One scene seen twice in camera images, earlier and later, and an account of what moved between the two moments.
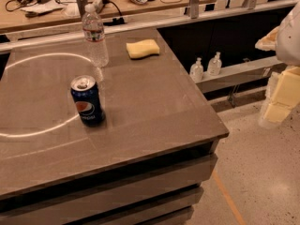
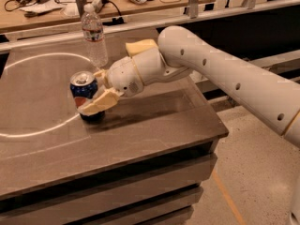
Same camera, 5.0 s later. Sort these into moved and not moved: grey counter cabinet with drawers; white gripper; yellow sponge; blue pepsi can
Moved: white gripper
Not moved: grey counter cabinet with drawers; blue pepsi can; yellow sponge
